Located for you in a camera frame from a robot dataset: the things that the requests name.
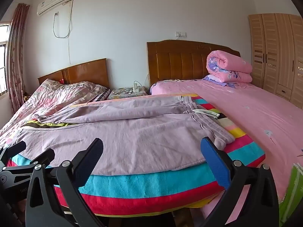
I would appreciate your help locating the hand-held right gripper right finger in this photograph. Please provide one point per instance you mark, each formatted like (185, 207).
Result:
(214, 165)

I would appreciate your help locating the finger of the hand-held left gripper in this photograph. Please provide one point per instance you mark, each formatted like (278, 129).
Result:
(46, 156)
(14, 149)

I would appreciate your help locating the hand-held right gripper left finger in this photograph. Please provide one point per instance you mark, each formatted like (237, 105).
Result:
(91, 163)

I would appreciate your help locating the light purple pants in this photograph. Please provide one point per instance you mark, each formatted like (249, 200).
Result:
(142, 137)

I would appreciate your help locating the colourful striped blanket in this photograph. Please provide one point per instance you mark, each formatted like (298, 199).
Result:
(132, 189)

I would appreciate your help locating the plaid bed sheet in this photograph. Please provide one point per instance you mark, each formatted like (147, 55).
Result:
(103, 95)

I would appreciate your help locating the nightstand with floral cover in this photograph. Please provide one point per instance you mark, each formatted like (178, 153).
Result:
(118, 96)

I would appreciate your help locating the small red object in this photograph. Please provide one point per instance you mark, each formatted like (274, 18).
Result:
(61, 80)

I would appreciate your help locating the green cardboard box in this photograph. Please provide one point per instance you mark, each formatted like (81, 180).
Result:
(293, 194)

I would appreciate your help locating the white power strip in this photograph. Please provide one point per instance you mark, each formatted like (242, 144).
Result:
(135, 88)

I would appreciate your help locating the plain brown wooden headboard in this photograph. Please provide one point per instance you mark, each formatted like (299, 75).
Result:
(87, 72)

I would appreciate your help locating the pink floral curtain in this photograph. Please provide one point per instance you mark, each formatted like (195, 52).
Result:
(16, 52)

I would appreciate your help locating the folded pink floral quilt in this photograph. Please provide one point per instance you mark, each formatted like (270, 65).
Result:
(227, 61)

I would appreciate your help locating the padded brown wooden headboard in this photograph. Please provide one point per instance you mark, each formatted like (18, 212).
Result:
(175, 61)

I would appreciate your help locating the white air conditioner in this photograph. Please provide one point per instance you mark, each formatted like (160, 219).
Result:
(54, 2)

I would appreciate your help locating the white wall socket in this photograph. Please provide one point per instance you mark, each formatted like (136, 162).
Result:
(182, 34)

